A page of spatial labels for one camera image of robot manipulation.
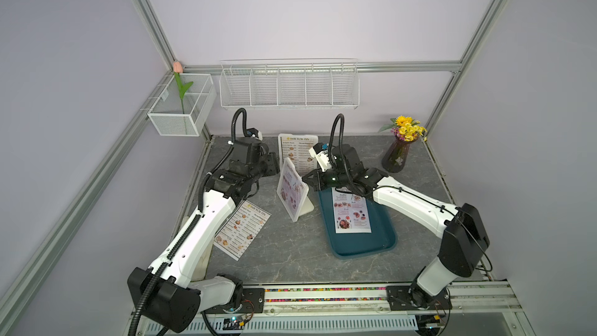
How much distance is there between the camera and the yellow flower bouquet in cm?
91

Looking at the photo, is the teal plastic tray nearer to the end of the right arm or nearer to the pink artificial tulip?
the end of the right arm

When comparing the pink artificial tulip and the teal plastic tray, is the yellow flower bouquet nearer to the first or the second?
the teal plastic tray

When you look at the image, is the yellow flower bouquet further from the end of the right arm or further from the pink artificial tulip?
the pink artificial tulip
